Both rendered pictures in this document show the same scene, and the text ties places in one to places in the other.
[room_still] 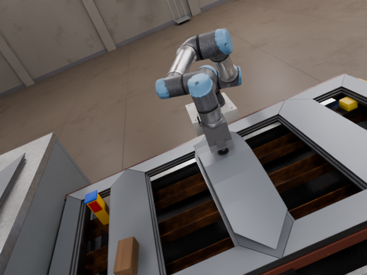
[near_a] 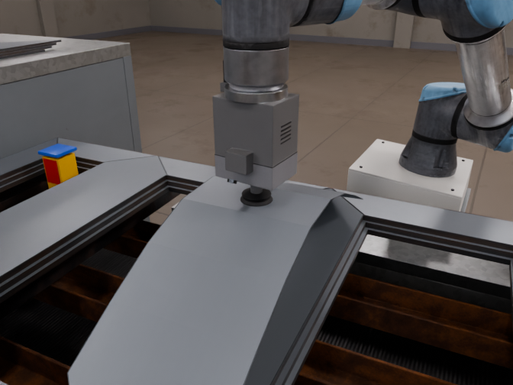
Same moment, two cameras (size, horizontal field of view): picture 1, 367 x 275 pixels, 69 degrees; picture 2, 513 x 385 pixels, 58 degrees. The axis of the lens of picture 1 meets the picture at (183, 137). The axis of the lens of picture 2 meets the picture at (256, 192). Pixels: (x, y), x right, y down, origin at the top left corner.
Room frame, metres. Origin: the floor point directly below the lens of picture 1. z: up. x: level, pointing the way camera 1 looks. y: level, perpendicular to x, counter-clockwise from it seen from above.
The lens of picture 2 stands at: (0.30, -0.35, 1.25)
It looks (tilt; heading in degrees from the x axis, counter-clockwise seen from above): 26 degrees down; 25
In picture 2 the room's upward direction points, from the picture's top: straight up
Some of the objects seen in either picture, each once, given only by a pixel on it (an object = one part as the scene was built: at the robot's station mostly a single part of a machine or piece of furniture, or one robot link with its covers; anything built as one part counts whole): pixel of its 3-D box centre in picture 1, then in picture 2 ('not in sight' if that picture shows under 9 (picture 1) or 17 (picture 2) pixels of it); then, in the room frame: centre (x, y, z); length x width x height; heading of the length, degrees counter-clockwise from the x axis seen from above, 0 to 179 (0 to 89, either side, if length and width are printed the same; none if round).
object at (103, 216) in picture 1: (102, 211); (66, 192); (1.01, 0.50, 0.78); 0.05 x 0.05 x 0.19; 0
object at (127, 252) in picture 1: (126, 257); not in sight; (0.62, 0.34, 0.87); 0.12 x 0.06 x 0.05; 171
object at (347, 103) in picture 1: (348, 103); not in sight; (1.00, -0.77, 0.79); 0.06 x 0.05 x 0.04; 0
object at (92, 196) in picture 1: (91, 197); (58, 153); (1.01, 0.50, 0.88); 0.06 x 0.06 x 0.02; 0
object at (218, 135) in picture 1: (216, 133); (249, 133); (0.78, -0.11, 1.08); 0.10 x 0.09 x 0.16; 173
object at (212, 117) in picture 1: (209, 113); (253, 66); (0.79, -0.11, 1.16); 0.08 x 0.08 x 0.05
